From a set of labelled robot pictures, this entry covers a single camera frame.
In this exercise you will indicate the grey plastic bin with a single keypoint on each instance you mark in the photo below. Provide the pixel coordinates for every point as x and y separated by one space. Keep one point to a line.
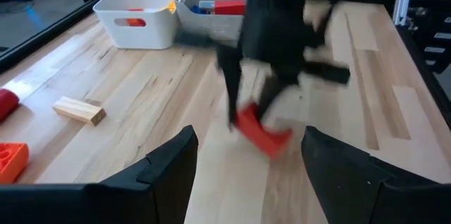
211 26

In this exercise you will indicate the long red building block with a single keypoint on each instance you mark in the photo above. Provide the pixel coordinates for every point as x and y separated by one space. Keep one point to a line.
229 7

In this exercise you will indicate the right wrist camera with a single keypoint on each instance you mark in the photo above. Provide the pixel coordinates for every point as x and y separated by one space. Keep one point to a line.
327 72

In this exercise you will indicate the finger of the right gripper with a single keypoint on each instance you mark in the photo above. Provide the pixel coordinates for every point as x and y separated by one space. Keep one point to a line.
232 83
273 90

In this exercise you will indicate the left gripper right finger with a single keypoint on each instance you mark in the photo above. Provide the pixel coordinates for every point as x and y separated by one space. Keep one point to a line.
352 196

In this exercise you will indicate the blue building block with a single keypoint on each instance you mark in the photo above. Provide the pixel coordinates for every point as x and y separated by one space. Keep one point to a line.
196 10

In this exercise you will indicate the orange-red studded block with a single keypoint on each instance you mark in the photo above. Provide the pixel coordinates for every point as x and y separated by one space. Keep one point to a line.
12 162

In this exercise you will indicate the plain wooden block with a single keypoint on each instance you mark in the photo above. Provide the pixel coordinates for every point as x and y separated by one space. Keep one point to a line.
77 109

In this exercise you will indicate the small orange block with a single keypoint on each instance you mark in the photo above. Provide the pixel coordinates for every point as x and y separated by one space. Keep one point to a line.
136 22

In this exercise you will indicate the red arch block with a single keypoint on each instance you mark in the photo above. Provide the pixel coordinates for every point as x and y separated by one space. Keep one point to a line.
260 134

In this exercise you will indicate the white plastic bin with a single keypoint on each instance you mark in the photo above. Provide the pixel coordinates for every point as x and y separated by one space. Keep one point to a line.
141 37

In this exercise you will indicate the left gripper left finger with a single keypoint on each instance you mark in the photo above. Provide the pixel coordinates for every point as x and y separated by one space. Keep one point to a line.
141 199

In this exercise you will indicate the small yellow block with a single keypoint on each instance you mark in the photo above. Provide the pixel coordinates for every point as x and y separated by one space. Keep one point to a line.
172 6

